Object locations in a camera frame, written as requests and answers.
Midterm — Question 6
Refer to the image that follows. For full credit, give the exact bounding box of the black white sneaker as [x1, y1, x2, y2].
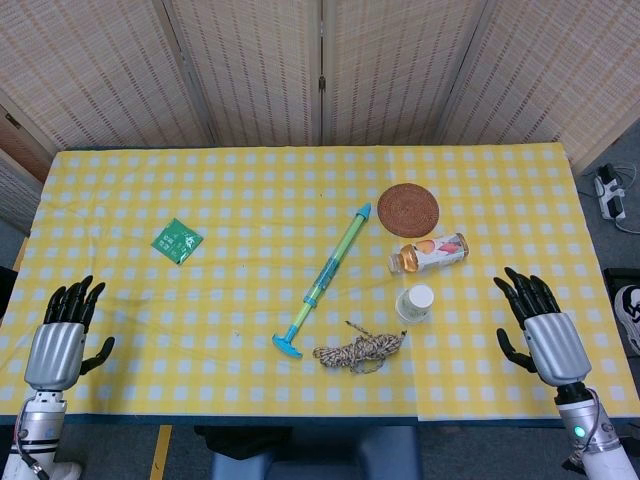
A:
[613, 284, 640, 357]

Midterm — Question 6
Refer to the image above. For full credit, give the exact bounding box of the braided multicolour rope bundle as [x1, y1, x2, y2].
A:
[312, 320, 408, 375]

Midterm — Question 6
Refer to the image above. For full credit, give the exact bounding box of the white cable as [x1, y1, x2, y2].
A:
[610, 166, 640, 236]

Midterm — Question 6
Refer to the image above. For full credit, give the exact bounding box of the green blue toy water pump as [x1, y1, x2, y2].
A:
[271, 202, 373, 360]

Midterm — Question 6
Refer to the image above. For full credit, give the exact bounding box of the woven folding screen panel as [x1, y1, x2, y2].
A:
[322, 0, 484, 147]
[0, 0, 214, 151]
[439, 0, 640, 174]
[162, 0, 322, 147]

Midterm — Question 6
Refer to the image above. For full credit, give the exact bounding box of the woven side screen panel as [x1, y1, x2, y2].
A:
[0, 103, 57, 237]

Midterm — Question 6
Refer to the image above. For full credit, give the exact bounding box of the yellow floor tape strip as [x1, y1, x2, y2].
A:
[149, 424, 174, 480]

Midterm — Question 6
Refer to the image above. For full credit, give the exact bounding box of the white power strip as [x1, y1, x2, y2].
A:
[593, 163, 628, 222]

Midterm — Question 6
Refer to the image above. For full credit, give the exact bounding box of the white cup green flower print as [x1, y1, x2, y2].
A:
[395, 284, 436, 326]

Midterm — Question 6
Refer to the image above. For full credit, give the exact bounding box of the round brown woven coaster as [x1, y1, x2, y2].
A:
[376, 183, 441, 237]

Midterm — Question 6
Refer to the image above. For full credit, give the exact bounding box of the yellow white checkered tablecloth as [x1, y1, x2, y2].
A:
[383, 143, 640, 423]
[0, 146, 419, 418]

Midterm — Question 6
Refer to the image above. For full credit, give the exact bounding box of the juice bottle with fruit label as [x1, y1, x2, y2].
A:
[388, 232, 470, 275]

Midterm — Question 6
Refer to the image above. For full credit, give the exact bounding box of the green foil packet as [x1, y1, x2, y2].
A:
[150, 217, 205, 266]

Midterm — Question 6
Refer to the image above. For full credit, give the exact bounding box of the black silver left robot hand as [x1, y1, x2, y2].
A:
[23, 274, 116, 392]

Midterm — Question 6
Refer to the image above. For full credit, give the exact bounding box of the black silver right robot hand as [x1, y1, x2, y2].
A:
[493, 267, 593, 389]

